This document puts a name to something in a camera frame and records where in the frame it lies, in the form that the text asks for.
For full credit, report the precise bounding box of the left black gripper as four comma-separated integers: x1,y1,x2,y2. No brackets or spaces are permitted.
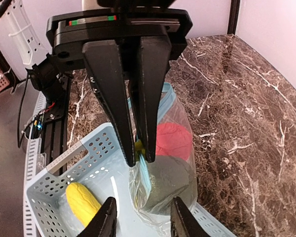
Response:
46,8,192,167

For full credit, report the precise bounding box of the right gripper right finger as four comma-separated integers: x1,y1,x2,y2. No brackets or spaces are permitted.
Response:
170,197,209,237

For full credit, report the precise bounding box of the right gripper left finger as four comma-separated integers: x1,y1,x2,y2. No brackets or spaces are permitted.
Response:
77,197,117,237

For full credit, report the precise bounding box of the green round fruit toy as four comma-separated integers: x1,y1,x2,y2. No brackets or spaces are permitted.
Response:
135,156,197,215

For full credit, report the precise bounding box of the light blue plastic basket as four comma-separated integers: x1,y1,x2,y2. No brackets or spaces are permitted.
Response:
23,122,237,237

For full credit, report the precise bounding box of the red raspberry toy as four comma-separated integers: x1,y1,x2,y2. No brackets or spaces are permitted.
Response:
155,122,192,161

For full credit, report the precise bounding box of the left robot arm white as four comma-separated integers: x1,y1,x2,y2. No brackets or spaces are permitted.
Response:
0,0,192,167

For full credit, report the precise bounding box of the yellow corn toy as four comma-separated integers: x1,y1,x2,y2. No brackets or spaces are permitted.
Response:
66,183,101,227

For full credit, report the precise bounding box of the black aluminium frame rail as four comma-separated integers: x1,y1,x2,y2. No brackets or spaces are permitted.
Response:
40,74,73,166

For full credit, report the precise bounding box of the grey slotted cable duct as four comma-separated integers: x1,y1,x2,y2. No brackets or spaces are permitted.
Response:
23,92,46,237

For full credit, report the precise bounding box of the left black frame post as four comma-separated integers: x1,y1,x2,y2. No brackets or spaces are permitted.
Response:
227,0,241,35

